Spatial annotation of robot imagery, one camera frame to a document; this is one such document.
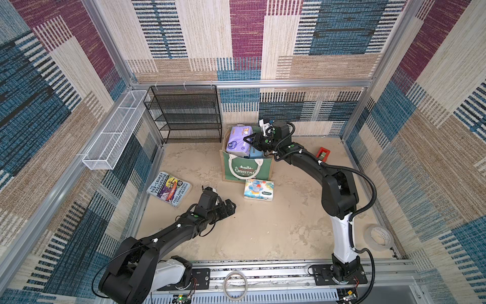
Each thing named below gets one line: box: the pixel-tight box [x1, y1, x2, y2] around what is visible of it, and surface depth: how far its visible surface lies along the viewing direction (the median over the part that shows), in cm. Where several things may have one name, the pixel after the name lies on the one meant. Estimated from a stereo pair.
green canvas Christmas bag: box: [218, 125, 275, 181], surface depth 89 cm
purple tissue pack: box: [225, 125, 254, 158], surface depth 91 cm
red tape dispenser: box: [316, 146, 331, 163], surface depth 107 cm
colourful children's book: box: [146, 171, 193, 208], surface depth 98 cm
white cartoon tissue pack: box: [243, 178, 275, 202], surface depth 94 cm
